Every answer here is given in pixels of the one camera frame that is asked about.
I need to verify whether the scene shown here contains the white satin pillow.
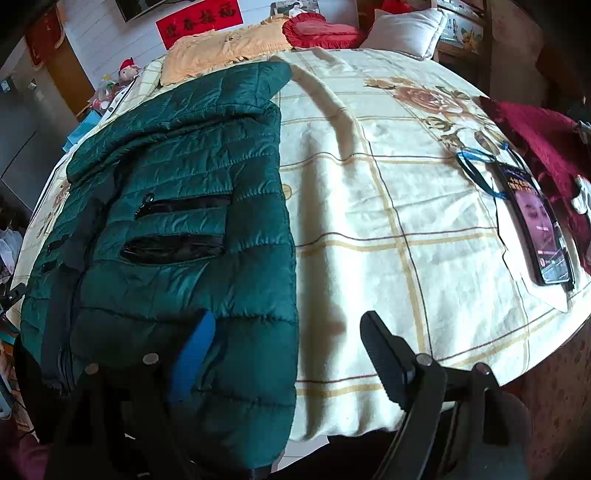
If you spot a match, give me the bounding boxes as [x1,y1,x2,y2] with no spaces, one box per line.
[359,7,448,61]

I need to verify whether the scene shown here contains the stuffed doll with red hat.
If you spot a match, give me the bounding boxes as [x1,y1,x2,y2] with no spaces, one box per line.
[92,56,144,109]

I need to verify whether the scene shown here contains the green puffer jacket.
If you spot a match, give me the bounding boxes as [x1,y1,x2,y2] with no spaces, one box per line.
[18,60,300,472]

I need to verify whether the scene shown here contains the dark red velvet cloth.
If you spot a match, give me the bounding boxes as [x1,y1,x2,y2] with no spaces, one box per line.
[479,96,591,275]

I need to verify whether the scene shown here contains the red wall banner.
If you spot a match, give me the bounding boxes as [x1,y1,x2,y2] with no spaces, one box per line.
[156,0,244,51]

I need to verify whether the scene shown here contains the white glove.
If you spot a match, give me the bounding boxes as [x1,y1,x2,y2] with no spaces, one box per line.
[571,175,591,213]

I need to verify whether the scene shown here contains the red heart-shaped cushion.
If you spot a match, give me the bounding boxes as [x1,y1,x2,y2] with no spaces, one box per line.
[281,12,365,51]

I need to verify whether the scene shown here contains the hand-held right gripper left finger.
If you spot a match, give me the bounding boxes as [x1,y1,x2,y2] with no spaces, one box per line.
[44,310,218,480]

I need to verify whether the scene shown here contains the wooden bedside cabinet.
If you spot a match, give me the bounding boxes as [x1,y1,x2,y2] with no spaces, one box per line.
[431,0,492,88]

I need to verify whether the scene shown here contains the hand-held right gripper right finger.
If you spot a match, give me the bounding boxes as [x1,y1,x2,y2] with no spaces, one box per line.
[359,311,532,480]

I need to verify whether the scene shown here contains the blue lanyard cord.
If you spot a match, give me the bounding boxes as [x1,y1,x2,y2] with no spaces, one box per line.
[455,142,511,201]

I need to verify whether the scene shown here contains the wooden door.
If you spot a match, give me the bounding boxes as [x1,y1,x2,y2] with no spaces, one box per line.
[25,9,95,121]

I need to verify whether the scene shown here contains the smartphone with lit screen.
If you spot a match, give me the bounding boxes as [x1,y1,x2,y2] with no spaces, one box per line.
[493,161,575,289]

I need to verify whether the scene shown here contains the cream floral checked blanket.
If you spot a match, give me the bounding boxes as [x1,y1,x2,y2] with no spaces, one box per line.
[9,46,591,441]

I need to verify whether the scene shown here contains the dark framed wall picture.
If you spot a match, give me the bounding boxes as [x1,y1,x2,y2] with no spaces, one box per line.
[115,0,171,23]

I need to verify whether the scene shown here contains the orange fringed pillow cover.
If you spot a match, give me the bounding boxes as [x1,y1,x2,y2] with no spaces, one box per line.
[159,14,296,88]

